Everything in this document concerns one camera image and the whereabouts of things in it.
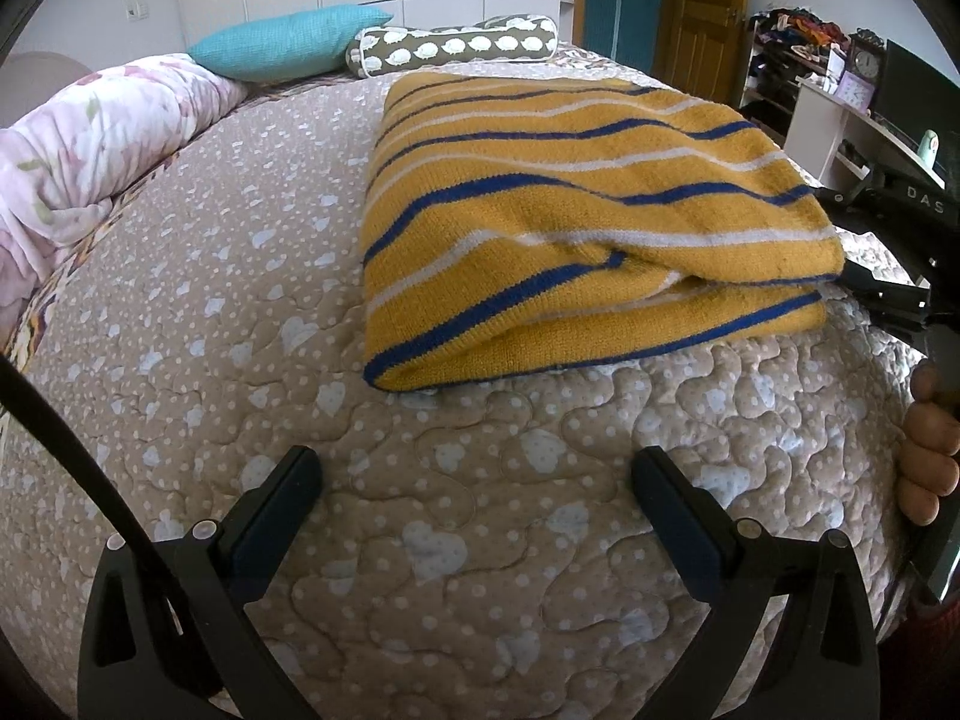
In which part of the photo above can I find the cluttered storage shelf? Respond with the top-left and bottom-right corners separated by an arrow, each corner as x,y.
739,7 -> 856,137

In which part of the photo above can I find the grey padded headboard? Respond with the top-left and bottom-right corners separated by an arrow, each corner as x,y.
0,51 -> 92,128

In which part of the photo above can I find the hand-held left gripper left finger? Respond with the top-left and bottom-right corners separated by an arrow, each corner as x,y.
77,445 -> 323,720

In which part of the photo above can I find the white desk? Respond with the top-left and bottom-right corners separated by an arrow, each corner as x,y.
784,75 -> 947,190

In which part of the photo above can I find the beige dotted quilted bedspread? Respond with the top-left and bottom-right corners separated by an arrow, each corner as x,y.
0,52 -> 931,720

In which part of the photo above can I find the purple alarm clock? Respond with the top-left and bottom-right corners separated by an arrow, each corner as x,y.
836,71 -> 876,110

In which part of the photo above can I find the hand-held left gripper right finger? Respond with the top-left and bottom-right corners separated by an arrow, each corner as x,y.
630,446 -> 880,720

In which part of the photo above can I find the wooden door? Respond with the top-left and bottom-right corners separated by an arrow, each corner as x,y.
652,0 -> 752,85

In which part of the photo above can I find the person's right hand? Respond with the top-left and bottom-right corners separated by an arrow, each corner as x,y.
896,358 -> 960,527

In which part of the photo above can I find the dark mantel clock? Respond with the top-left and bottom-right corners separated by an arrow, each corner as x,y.
847,28 -> 887,81

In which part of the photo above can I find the teal pillow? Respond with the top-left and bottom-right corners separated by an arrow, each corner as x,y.
186,4 -> 395,83

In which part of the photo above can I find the black cable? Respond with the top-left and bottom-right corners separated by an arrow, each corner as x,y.
0,352 -> 320,720

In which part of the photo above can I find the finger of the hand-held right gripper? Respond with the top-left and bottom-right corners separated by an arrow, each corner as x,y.
817,184 -> 886,230
840,259 -> 932,332

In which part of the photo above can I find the olive sheep-print bolster pillow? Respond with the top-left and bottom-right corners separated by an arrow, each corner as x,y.
345,13 -> 562,80

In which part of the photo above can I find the yellow striped knit sweater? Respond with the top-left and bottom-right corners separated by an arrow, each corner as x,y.
360,75 -> 846,393

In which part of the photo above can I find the pink floral quilt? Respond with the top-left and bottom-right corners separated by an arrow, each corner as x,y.
0,52 -> 248,346

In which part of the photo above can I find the black monitor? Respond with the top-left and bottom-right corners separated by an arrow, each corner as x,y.
874,37 -> 960,182

